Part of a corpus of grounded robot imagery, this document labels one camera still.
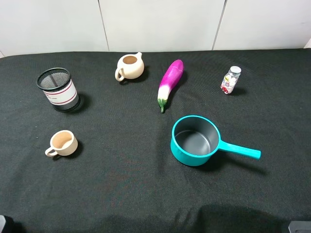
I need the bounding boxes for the black mesh pen holder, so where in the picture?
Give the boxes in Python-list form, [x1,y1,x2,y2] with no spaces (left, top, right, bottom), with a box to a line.
[36,67,80,112]

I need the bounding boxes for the teal saucepan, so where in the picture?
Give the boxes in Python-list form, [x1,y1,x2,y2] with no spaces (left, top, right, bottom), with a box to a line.
[171,115,261,166]

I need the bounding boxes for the purple toy eggplant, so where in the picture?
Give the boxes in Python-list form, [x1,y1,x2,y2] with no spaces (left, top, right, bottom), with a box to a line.
[157,59,184,113]

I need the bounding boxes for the black table cloth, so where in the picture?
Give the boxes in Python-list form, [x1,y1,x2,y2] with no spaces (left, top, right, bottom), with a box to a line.
[0,49,311,233]

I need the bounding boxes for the cream ceramic teapot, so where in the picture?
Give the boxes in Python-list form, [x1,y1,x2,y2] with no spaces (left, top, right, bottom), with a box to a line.
[115,52,144,82]

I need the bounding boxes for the small candy jar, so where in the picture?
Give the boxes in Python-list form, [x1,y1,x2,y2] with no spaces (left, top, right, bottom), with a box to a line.
[220,66,242,95]

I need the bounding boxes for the cream ceramic cup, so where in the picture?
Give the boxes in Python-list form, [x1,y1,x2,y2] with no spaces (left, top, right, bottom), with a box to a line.
[45,130,78,157]

